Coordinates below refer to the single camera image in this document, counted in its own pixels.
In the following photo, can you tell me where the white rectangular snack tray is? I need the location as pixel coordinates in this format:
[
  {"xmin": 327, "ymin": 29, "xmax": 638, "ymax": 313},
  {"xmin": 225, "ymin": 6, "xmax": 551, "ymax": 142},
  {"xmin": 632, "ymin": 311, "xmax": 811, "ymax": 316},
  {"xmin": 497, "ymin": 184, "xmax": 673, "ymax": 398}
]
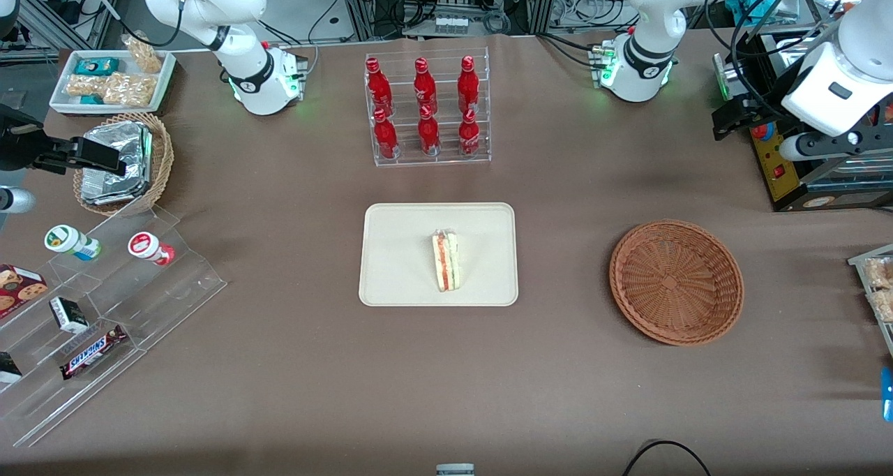
[{"xmin": 49, "ymin": 49, "xmax": 177, "ymax": 117}]

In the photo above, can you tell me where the brown round wicker basket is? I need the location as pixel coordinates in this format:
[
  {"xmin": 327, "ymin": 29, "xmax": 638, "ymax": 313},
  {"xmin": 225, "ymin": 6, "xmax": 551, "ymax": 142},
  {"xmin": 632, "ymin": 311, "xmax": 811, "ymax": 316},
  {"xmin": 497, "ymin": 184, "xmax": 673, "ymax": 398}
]
[{"xmin": 609, "ymin": 219, "xmax": 745, "ymax": 347}]

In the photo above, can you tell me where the white tray with snack bags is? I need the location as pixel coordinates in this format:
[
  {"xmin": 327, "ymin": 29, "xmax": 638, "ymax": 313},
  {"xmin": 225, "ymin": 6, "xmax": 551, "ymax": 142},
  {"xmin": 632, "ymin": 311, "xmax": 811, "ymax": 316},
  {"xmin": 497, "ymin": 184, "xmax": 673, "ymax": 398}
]
[{"xmin": 847, "ymin": 244, "xmax": 893, "ymax": 359}]

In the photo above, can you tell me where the black food warmer machine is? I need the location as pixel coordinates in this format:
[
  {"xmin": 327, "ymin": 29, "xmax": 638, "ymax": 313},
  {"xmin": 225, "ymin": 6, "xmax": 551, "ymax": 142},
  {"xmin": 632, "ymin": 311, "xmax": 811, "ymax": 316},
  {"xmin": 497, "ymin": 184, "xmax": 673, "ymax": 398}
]
[{"xmin": 712, "ymin": 28, "xmax": 893, "ymax": 214}]

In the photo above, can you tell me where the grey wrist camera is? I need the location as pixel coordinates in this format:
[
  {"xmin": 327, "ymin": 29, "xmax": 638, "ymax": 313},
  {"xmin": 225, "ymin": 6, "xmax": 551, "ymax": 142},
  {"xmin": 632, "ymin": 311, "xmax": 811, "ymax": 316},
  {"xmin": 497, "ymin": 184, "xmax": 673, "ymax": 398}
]
[
  {"xmin": 779, "ymin": 132, "xmax": 863, "ymax": 162},
  {"xmin": 0, "ymin": 186, "xmax": 36, "ymax": 216}
]

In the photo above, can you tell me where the snickers chocolate bar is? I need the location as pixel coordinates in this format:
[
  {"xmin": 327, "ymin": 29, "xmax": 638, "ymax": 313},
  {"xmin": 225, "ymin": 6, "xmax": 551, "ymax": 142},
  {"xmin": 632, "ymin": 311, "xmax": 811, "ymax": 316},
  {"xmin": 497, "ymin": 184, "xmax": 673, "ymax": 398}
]
[{"xmin": 59, "ymin": 324, "xmax": 129, "ymax": 381}]

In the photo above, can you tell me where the triangular sandwich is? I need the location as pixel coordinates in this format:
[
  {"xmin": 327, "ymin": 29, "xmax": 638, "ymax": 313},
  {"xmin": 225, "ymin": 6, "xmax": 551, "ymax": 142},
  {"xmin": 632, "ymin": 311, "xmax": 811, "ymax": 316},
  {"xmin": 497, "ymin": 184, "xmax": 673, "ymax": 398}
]
[{"xmin": 431, "ymin": 229, "xmax": 462, "ymax": 293}]

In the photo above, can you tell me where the clear acrylic bottle rack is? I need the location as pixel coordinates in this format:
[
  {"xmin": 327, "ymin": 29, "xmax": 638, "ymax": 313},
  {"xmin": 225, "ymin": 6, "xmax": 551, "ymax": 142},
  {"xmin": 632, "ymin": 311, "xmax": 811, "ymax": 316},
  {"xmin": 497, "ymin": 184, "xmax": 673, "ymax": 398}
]
[{"xmin": 363, "ymin": 47, "xmax": 493, "ymax": 168}]

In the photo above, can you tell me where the clear acrylic step display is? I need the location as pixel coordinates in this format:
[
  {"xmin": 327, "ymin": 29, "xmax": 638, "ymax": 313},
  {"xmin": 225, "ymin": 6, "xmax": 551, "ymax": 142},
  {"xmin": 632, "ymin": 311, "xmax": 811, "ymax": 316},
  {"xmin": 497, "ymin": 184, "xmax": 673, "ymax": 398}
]
[{"xmin": 0, "ymin": 204, "xmax": 229, "ymax": 449}]

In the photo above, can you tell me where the aluminium frame rack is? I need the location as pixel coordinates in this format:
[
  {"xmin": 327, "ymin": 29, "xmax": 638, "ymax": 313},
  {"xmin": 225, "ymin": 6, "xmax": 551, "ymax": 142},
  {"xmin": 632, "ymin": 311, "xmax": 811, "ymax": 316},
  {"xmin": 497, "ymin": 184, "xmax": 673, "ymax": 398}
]
[{"xmin": 333, "ymin": 0, "xmax": 560, "ymax": 38}]

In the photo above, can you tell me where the tan wicker basket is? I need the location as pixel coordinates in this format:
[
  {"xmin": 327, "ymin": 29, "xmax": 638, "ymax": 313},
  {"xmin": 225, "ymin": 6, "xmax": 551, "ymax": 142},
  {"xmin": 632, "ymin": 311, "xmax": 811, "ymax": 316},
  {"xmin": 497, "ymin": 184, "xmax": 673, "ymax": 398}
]
[{"xmin": 73, "ymin": 112, "xmax": 175, "ymax": 217}]

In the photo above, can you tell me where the red cola bottle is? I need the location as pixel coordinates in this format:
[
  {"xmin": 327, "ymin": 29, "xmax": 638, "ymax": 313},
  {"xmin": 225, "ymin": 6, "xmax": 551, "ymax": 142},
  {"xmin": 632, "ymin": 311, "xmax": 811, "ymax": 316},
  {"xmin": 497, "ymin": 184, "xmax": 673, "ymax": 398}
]
[
  {"xmin": 366, "ymin": 57, "xmax": 393, "ymax": 118},
  {"xmin": 413, "ymin": 57, "xmax": 439, "ymax": 117},
  {"xmin": 417, "ymin": 105, "xmax": 442, "ymax": 158},
  {"xmin": 373, "ymin": 108, "xmax": 400, "ymax": 161},
  {"xmin": 458, "ymin": 108, "xmax": 482, "ymax": 158},
  {"xmin": 457, "ymin": 56, "xmax": 481, "ymax": 114}
]

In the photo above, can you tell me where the foil wrapped package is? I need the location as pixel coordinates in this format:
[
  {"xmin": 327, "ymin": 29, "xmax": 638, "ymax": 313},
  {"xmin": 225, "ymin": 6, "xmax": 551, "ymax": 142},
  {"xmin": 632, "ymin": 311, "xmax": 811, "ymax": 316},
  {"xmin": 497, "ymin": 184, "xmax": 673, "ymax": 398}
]
[
  {"xmin": 82, "ymin": 121, "xmax": 153, "ymax": 185},
  {"xmin": 80, "ymin": 176, "xmax": 152, "ymax": 207}
]

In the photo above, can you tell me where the red lid yogurt bottle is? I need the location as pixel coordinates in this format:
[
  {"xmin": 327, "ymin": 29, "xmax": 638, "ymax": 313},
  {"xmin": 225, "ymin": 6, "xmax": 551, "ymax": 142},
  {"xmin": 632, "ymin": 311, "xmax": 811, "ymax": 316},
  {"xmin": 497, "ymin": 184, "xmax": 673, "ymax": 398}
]
[{"xmin": 128, "ymin": 231, "xmax": 177, "ymax": 267}]

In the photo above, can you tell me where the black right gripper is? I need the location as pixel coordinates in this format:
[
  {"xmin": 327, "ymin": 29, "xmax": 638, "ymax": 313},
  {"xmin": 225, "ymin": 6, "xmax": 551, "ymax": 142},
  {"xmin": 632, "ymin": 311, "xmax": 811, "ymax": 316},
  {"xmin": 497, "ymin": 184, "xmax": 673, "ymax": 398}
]
[{"xmin": 0, "ymin": 105, "xmax": 128, "ymax": 177}]

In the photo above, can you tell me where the teal cloth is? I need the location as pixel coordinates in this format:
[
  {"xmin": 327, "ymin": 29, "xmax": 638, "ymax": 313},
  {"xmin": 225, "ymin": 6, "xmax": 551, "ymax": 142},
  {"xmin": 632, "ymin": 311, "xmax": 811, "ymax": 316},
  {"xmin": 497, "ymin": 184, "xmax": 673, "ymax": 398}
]
[{"xmin": 724, "ymin": 0, "xmax": 770, "ymax": 20}]

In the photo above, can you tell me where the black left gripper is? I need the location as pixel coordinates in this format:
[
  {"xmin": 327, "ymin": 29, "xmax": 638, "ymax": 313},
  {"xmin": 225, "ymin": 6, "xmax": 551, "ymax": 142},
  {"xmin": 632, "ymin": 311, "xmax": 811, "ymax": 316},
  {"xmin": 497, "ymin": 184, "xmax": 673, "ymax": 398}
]
[{"xmin": 712, "ymin": 63, "xmax": 804, "ymax": 141}]

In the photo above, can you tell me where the green lid yogurt bottle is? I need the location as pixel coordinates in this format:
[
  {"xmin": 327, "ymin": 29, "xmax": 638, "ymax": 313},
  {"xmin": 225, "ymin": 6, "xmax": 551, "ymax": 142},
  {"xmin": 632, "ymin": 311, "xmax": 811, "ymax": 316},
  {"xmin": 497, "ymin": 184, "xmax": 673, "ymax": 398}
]
[{"xmin": 44, "ymin": 224, "xmax": 102, "ymax": 262}]

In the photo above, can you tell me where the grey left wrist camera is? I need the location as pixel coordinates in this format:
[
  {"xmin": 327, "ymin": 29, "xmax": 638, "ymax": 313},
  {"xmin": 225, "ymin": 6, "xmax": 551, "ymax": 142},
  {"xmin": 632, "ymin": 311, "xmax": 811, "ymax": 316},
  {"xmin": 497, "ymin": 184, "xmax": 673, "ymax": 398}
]
[{"xmin": 779, "ymin": 132, "xmax": 863, "ymax": 162}]

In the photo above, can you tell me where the cream plastic tray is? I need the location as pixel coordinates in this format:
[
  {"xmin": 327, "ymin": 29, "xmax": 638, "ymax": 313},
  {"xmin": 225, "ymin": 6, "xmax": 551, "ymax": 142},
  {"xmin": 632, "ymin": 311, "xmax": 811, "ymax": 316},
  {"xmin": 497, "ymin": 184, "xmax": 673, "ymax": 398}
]
[{"xmin": 359, "ymin": 202, "xmax": 519, "ymax": 308}]

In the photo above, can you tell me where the small black white box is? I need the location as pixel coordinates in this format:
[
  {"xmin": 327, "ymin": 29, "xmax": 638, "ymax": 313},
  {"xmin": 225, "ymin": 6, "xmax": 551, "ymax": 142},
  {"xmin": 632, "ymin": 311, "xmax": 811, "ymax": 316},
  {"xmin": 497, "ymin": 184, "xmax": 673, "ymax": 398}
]
[{"xmin": 49, "ymin": 296, "xmax": 90, "ymax": 335}]

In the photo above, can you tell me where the black floor cable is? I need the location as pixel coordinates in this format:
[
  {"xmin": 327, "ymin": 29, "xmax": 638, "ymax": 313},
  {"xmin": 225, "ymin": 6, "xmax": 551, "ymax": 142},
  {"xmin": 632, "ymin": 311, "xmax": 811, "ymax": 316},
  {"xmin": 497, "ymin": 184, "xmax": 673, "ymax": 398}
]
[{"xmin": 621, "ymin": 439, "xmax": 713, "ymax": 476}]

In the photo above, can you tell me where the red cookie box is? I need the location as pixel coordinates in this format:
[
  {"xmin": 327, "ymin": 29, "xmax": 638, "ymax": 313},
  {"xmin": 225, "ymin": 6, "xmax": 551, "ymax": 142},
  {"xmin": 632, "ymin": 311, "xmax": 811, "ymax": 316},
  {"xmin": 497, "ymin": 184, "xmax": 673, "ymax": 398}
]
[{"xmin": 0, "ymin": 263, "xmax": 50, "ymax": 320}]

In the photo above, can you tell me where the teal snack box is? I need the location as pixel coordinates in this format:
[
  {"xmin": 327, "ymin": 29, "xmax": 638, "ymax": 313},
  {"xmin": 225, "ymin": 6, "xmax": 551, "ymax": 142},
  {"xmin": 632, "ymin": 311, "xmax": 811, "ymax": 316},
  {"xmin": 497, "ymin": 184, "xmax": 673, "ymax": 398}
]
[{"xmin": 75, "ymin": 57, "xmax": 121, "ymax": 77}]

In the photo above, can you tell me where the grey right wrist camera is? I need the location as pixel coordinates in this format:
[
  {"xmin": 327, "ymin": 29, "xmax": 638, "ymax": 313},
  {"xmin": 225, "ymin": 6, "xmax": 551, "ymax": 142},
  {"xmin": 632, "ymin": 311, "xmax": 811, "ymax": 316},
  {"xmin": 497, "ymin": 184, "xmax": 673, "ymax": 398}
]
[{"xmin": 0, "ymin": 186, "xmax": 36, "ymax": 216}]

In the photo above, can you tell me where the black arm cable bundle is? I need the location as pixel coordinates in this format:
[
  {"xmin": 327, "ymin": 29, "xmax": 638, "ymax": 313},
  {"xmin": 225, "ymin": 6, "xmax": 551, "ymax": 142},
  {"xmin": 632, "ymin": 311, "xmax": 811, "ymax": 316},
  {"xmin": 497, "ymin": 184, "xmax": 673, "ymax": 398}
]
[{"xmin": 703, "ymin": 0, "xmax": 855, "ymax": 124}]

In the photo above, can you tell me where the clear bag of puffed snacks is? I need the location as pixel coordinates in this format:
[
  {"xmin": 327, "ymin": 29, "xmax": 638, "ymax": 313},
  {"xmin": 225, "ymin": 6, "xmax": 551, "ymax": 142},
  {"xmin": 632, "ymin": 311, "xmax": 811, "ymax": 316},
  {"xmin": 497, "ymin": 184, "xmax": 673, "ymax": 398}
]
[
  {"xmin": 66, "ymin": 75, "xmax": 112, "ymax": 99},
  {"xmin": 121, "ymin": 34, "xmax": 163, "ymax": 74},
  {"xmin": 103, "ymin": 72, "xmax": 158, "ymax": 107}
]

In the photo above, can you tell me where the steel warmer pan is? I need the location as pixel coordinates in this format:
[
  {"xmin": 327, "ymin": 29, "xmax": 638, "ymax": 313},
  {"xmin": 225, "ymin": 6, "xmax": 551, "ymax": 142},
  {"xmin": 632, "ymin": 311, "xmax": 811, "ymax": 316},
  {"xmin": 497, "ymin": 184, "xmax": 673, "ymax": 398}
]
[{"xmin": 774, "ymin": 35, "xmax": 834, "ymax": 65}]

